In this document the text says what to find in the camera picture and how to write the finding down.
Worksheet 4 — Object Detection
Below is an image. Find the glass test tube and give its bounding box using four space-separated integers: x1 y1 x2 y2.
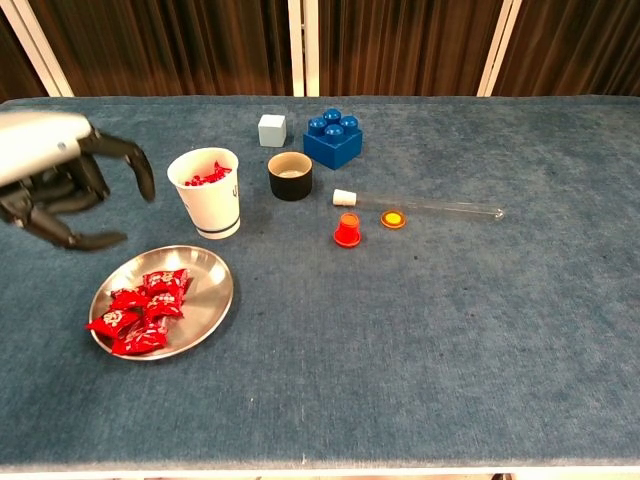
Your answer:
355 192 506 223

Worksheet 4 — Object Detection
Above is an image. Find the small red plastic cup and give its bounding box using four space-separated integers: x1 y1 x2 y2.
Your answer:
333 211 362 249

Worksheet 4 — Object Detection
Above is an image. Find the blue building block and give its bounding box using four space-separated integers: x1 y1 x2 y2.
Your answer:
302 107 364 171

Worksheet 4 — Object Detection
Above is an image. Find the silver metal plate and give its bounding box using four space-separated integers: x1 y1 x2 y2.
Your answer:
88 243 235 361

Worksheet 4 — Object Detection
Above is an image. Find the dark brown curtain panel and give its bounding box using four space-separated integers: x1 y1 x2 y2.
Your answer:
318 0 506 98
27 0 294 97
0 14 49 104
492 0 640 98

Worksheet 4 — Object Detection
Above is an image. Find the white paper cup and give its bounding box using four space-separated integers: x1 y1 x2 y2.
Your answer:
165 146 242 241

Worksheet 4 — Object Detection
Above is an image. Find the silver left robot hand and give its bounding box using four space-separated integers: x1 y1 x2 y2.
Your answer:
0 110 157 252

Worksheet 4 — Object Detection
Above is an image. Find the white partition post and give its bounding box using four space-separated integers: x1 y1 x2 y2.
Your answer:
0 0 75 98
287 0 321 98
476 0 524 98

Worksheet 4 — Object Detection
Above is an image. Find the pale blue cube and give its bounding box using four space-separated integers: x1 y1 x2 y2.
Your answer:
257 113 288 148

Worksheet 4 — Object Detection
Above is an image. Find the blue felt table cover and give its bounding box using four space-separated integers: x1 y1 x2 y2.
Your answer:
0 95 640 471

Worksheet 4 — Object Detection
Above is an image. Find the black cylinder container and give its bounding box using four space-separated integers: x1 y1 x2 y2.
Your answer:
267 151 314 202

